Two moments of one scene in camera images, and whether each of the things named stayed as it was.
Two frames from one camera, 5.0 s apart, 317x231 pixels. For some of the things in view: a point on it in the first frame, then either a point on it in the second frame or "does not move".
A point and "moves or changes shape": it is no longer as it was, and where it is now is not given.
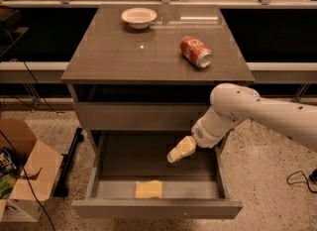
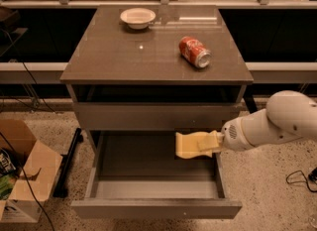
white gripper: [203, 137] -> [232, 135]
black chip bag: [8, 163] does not move
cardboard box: [37, 167] does not move
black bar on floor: [61, 189] does not move
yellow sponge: [149, 189] moves or changes shape
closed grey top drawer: [137, 116] does not move
